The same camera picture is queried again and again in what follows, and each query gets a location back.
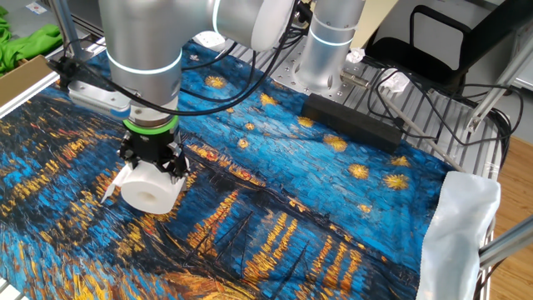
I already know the silver camera mount bracket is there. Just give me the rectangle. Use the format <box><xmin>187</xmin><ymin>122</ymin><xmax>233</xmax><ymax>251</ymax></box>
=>
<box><xmin>66</xmin><ymin>79</ymin><xmax>132</xmax><ymax>122</ymax></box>

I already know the aluminium table edge rail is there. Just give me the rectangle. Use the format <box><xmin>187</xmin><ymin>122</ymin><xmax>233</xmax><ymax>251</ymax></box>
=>
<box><xmin>0</xmin><ymin>35</ymin><xmax>109</xmax><ymax>121</ymax></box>

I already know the aluminium frame bar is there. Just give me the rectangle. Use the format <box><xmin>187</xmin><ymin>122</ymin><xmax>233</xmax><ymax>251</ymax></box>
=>
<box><xmin>465</xmin><ymin>35</ymin><xmax>533</xmax><ymax>133</ymax></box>
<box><xmin>478</xmin><ymin>216</ymin><xmax>533</xmax><ymax>270</ymax></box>
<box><xmin>52</xmin><ymin>0</ymin><xmax>96</xmax><ymax>62</ymax></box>

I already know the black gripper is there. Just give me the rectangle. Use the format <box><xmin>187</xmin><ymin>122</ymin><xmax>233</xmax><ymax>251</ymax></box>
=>
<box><xmin>117</xmin><ymin>127</ymin><xmax>191</xmax><ymax>184</ymax></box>

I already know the starry night painting tablecloth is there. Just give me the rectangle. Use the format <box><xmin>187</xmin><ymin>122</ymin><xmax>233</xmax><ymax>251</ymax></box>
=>
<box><xmin>0</xmin><ymin>40</ymin><xmax>455</xmax><ymax>300</ymax></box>

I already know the grey cable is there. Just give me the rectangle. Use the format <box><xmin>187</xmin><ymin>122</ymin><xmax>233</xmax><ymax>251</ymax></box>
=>
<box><xmin>382</xmin><ymin>97</ymin><xmax>466</xmax><ymax>173</ymax></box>

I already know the black rectangular block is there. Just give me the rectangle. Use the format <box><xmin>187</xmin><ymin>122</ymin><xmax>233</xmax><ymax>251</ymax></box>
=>
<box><xmin>301</xmin><ymin>92</ymin><xmax>404</xmax><ymax>154</ymax></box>

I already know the white card red mark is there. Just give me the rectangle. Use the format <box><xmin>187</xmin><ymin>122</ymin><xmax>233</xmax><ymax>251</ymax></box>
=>
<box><xmin>24</xmin><ymin>1</ymin><xmax>48</xmax><ymax>16</ymax></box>

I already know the black office chair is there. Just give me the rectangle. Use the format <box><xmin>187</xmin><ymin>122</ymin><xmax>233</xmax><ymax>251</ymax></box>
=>
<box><xmin>365</xmin><ymin>0</ymin><xmax>533</xmax><ymax>87</ymax></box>

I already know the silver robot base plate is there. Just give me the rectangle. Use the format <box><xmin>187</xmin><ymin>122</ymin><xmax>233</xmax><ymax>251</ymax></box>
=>
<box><xmin>269</xmin><ymin>35</ymin><xmax>371</xmax><ymax>103</ymax></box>

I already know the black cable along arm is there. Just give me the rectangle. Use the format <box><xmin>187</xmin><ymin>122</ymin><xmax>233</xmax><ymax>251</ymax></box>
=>
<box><xmin>46</xmin><ymin>0</ymin><xmax>309</xmax><ymax>118</ymax></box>

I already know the black table cable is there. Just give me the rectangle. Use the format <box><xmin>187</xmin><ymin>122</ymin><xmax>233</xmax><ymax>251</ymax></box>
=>
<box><xmin>366</xmin><ymin>68</ymin><xmax>526</xmax><ymax>170</ymax></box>

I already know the brown cardboard box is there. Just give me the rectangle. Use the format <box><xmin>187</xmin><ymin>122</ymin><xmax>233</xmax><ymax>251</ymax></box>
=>
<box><xmin>0</xmin><ymin>54</ymin><xmax>56</xmax><ymax>108</ymax></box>

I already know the green cloth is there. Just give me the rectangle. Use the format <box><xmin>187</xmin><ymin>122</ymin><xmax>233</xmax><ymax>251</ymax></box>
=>
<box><xmin>0</xmin><ymin>4</ymin><xmax>64</xmax><ymax>77</ymax></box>

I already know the white power strip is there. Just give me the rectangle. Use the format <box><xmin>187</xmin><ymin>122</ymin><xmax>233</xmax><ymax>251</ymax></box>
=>
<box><xmin>192</xmin><ymin>31</ymin><xmax>228</xmax><ymax>53</ymax></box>

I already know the white fabric sheet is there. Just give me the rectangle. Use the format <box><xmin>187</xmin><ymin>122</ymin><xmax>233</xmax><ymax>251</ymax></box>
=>
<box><xmin>415</xmin><ymin>169</ymin><xmax>502</xmax><ymax>300</ymax></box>

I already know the white toilet paper roll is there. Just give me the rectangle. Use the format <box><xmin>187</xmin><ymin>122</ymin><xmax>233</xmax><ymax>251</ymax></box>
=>
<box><xmin>101</xmin><ymin>160</ymin><xmax>189</xmax><ymax>216</ymax></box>

